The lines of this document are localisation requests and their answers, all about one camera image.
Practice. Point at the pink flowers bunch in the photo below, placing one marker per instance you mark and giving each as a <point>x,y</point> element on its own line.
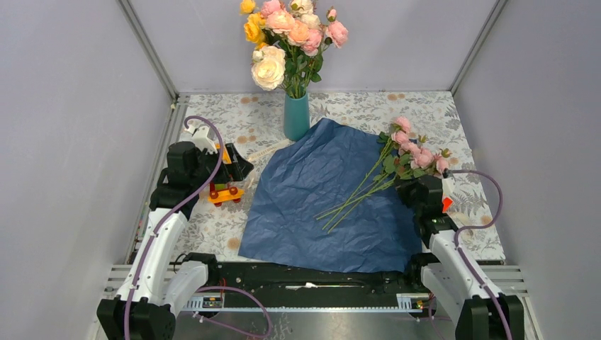
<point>400,158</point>

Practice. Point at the colourful stacked toy bricks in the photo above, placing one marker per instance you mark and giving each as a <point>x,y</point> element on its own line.
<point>447,202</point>

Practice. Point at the teal ceramic vase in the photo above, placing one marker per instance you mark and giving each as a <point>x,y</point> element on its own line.
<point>296,117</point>

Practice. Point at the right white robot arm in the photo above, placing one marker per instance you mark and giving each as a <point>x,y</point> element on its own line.
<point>478,308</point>

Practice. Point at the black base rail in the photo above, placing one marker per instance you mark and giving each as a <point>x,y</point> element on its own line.
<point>244,286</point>

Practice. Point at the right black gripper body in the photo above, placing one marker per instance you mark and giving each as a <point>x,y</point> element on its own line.
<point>407,190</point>

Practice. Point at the blue wrapping paper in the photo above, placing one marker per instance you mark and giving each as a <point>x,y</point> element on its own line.
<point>316,173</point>

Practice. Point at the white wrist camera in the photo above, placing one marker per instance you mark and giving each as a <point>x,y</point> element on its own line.
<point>448,186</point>
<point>199,136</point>

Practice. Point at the yellow red toy block car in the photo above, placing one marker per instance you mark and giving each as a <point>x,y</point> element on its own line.
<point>222,187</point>

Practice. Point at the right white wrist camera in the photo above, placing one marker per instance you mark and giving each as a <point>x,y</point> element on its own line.
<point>448,186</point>

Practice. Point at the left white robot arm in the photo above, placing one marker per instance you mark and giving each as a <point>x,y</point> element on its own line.
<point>146,305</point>

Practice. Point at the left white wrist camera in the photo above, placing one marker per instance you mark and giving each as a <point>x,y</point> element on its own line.
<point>199,136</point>

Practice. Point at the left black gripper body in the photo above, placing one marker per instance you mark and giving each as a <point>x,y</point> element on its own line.
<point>207,164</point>

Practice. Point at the floral patterned table mat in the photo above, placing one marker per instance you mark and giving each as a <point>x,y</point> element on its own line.
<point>253,122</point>

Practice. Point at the peach pink flower stem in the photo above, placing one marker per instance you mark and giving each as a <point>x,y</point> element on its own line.
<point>290,34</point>

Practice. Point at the flower bouquet in vase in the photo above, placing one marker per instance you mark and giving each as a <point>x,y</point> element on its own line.
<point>267,67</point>

